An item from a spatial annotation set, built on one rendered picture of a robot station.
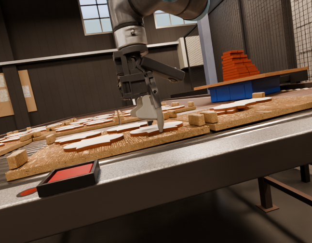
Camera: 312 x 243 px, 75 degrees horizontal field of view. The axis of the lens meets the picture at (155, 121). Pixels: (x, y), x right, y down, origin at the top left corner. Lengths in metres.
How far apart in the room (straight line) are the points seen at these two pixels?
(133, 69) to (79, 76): 5.60
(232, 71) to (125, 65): 1.10
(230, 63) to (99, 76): 4.88
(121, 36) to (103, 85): 5.54
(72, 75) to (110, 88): 1.06
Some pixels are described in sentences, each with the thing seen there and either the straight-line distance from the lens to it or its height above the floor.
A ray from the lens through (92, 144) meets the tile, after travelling 0.46.
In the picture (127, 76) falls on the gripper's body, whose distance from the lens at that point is 0.48.
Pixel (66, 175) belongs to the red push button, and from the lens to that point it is 0.34.
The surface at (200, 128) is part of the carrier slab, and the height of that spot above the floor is 0.93.
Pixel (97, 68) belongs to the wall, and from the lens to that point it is 6.10.
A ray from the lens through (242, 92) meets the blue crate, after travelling 1.27.
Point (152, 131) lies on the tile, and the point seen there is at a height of 0.94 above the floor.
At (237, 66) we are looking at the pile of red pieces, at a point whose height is 1.13.
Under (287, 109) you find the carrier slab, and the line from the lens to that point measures 0.61.
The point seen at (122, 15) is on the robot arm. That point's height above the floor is 1.21.
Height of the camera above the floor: 1.02
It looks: 6 degrees down
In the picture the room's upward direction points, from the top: 10 degrees counter-clockwise
